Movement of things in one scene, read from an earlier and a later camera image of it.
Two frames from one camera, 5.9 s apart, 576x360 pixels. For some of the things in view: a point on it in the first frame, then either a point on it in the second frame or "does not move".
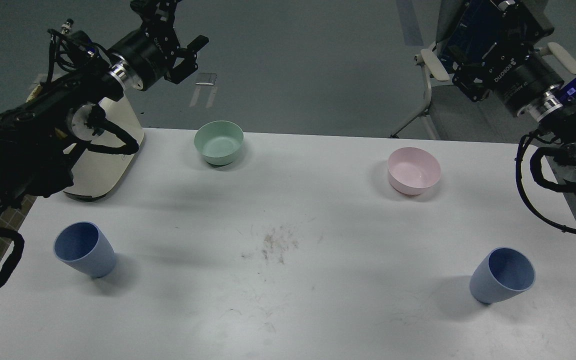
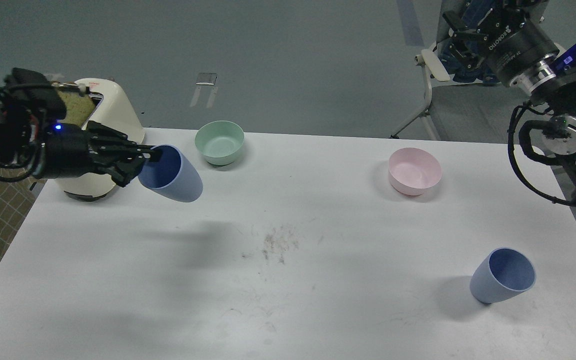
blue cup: [501, 273] does not move
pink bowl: [410, 170] does not move
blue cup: [83, 246] to [173, 176]
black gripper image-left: [153, 53] to [70, 150]
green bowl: [219, 142] does not move
